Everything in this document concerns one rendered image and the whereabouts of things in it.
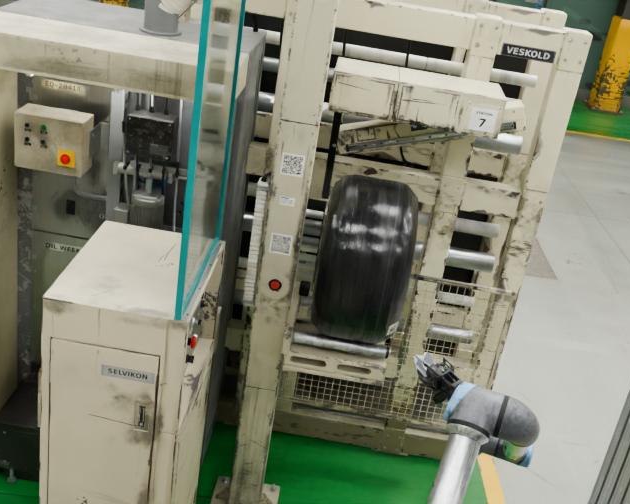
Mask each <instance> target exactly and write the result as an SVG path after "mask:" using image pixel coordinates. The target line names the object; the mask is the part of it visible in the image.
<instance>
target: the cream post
mask: <svg viewBox="0 0 630 504"><path fill-rule="evenodd" d="M338 6H339V0H295V6H294V14H293V21H292V28H291V36H290V43H289V51H288V58H287V65H286V73H285V80H284V88H283V95H282V102H281V110H280V117H279V124H278V132H277V139H276V147H275V154H274V161H273V169H272V177H271V184H270V191H269V198H268V206H267V213H266V220H265V228H264V235H263V243H262V251H261V258H260V265H259V272H258V280H257V287H256V294H255V303H254V311H253V317H252V324H251V331H250V339H249V346H248V353H247V361H246V368H245V376H244V383H243V390H242V398H241V405H240V413H239V420H238V427H237V435H236V442H235V450H234V457H233V465H232V472H231V479H230V486H229V494H228V501H227V504H241V502H242V500H244V504H260V500H261V494H262V490H263V484H264V478H265V471H266V465H267V458H268V452H269V446H270V439H271V433H272V427H273V420H274V414H275V407H276V401H277V395H278V388H279V382H280V376H281V369H282V363H283V356H284V354H281V348H282V342H283V335H284V330H285V326H286V321H287V317H288V315H289V313H290V308H291V304H292V299H293V293H294V286H295V280H296V273H297V267H298V261H299V254H300V248H301V242H302V235H303V229H304V222H305V216H306V210H307V203H308V197H309V191H310V184H311V178H312V171H313V165H314V159H315V152H316V146H317V140H318V133H319V127H320V120H321V114H322V108H323V101H324V95H325V89H326V82H327V76H328V69H329V63H330V57H331V50H332V44H333V38H334V31H335V25H336V18H337V12H338ZM283 152H284V153H290V154H296V155H302V156H305V162H304V169H303V175H302V177H296V176H290V175H284V174H280V169H281V162H282V155H283ZM280 196H284V197H289V198H295V203H294V207H293V206H287V205H281V204H279V203H280ZM271 233H277V234H283V235H289V236H293V241H292V248H291V254H290V256H288V255H283V254H277V253H271V252H269V248H270V241H271ZM273 281H277V282H278V283H279V288H278V289H273V288H272V287H271V283H272V282H273Z"/></svg>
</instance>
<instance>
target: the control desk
mask: <svg viewBox="0 0 630 504"><path fill-rule="evenodd" d="M181 237H182V234H181V233H175V232H169V231H164V230H158V229H152V228H146V227H141V226H135V225H129V224H123V223H117V222H112V221H105V222H104V223H103V224H102V225H101V227H100V228H99V229H98V230H97V231H96V233H95V234H94V235H93V236H92V237H91V239H90V240H89V241H88V242H87V243H86V245H85V246H84V247H83V248H82V249H81V251H80V252H79V253H78V254H77V255H76V257H75V258H74V259H73V260H72V261H71V263H70V264H69V265H68V266H67V267H66V269H65V270H64V271H63V272H62V273H61V275H60V276H59V277H58V278H57V279H56V281H55V282H54V283H53V284H52V285H51V287H50V288H49V289H48V290H47V291H46V293H45V294H44V295H43V296H42V338H41V409H40V481H39V504H195V503H196V494H197V485H198V477H199V468H200V459H201V450H202V442H203V433H204V424H205V416H206V407H207V398H208V390H209V381H210V372H211V363H212V355H213V346H214V337H215V330H216V321H217V312H218V304H219V295H220V286H221V277H222V269H223V260H224V251H225V243H226V242H225V241H221V240H219V242H218V244H217V246H216V248H215V250H214V252H213V254H212V256H211V258H210V260H209V263H208V265H207V267H206V269H205V271H204V273H203V275H202V277H201V279H200V281H199V283H198V286H197V288H196V290H195V292H194V294H193V296H192V298H191V300H190V302H189V304H188V306H187V309H186V311H185V313H184V315H183V317H182V319H181V320H177V319H174V315H175V304H176V293H177V281H178V270H179V259H180V248H181Z"/></svg>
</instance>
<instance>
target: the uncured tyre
mask: <svg viewBox="0 0 630 504"><path fill-rule="evenodd" d="M417 230H418V197H417V196H416V194H415V193H414V192H413V191H412V189H411V188H410V187H409V186H408V185H406V184H404V183H402V182H398V181H392V180H386V179H381V178H375V177H369V176H363V175H357V174H352V175H346V176H345V177H343V178H341V179H340V180H338V181H337V182H335V185H334V187H333V190H332V193H331V195H330V199H329V204H328V210H327V215H326V221H325V226H324V232H323V237H322V243H321V249H320V255H319V260H318V266H317V272H316V278H315V284H314V290H313V296H312V303H311V322H312V323H313V324H314V326H315V327H316V328H317V330H318V331H319V332H320V333H322V334H324V335H326V336H331V337H336V338H342V339H348V340H353V341H359V342H365V343H370V344H377V343H382V342H384V341H385V340H387V339H389V338H390V337H392V336H393V335H394V334H395V332H396V331H395V332H393V333H391V334H389V335H388V336H386V335H387V331H388V328H389V326H391V325H393V324H394V323H396V322H398V321H400V318H401V315H402V312H403V308H404V305H405V301H406V297H407V292H408V288H409V283H410V278H411V272H412V267H413V261H414V254H415V247H416V239H417Z"/></svg>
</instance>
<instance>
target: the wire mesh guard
mask: <svg viewBox="0 0 630 504"><path fill-rule="evenodd" d="M410 279H413V282H414V279H415V280H421V281H427V282H428V284H429V282H433V283H438V284H443V286H444V285H450V289H451V286H456V287H458V288H459V287H462V288H465V290H466V288H467V289H473V290H479V291H480V292H481V291H485V292H487V295H488V292H490V293H495V294H502V297H503V295H508V296H512V298H511V302H510V303H509V305H508V310H507V311H503V312H507V313H506V317H505V320H504V324H501V325H503V328H502V331H501V330H497V331H501V335H500V337H499V342H498V343H496V344H498V345H497V349H493V350H496V353H495V355H491V356H494V360H493V361H488V362H493V363H492V367H486V368H491V370H490V374H489V373H485V374H489V377H488V381H487V385H482V386H486V389H489V390H490V388H491V385H492V381H493V378H494V374H495V371H496V367H497V364H498V360H499V357H500V353H501V350H502V346H503V343H504V339H505V336H506V332H507V329H508V325H509V322H510V318H511V314H512V311H513V307H514V304H515V300H516V297H517V294H518V293H517V291H511V290H506V289H500V288H494V287H488V286H482V285H477V284H471V283H465V282H459V281H454V280H448V279H442V278H436V277H430V276H425V275H419V274H413V273H411V278H410ZM458 288H457V292H458ZM473 290H472V293H473ZM457 292H456V296H455V300H456V297H460V296H457ZM455 300H454V302H451V303H454V304H455V303H456V302H455ZM454 304H453V308H454ZM453 308H452V312H453V310H457V309H453ZM286 394H288V396H286V395H284V397H281V396H278V395H277V399H278V400H283V401H289V402H295V403H300V404H306V405H312V406H317V407H323V408H329V409H335V410H340V411H346V412H352V413H357V414H363V415H369V416H374V417H380V418H386V419H391V420H397V421H403V422H408V423H414V424H420V425H426V426H431V427H437V428H443V429H447V428H446V425H447V424H446V423H439V422H434V421H428V420H426V418H427V417H423V418H425V420H422V419H419V417H421V416H417V417H418V419H417V418H412V416H415V415H411V417H405V415H404V416H400V415H398V414H397V415H394V414H388V413H383V412H377V411H378V410H381V409H378V408H377V411H371V409H375V408H370V407H366V408H370V410H365V409H364V406H365V402H369V401H366V398H365V402H364V406H360V407H363V409H360V408H357V407H356V408H354V407H350V406H349V407H348V406H343V405H337V403H341V402H337V400H336V401H332V402H336V404H331V403H330V400H326V401H329V403H326V402H323V400H324V399H320V400H322V402H320V401H316V399H318V398H317V394H316V398H314V399H315V401H314V400H309V399H303V398H297V397H296V393H295V394H292V395H295V397H291V396H289V394H290V393H286Z"/></svg>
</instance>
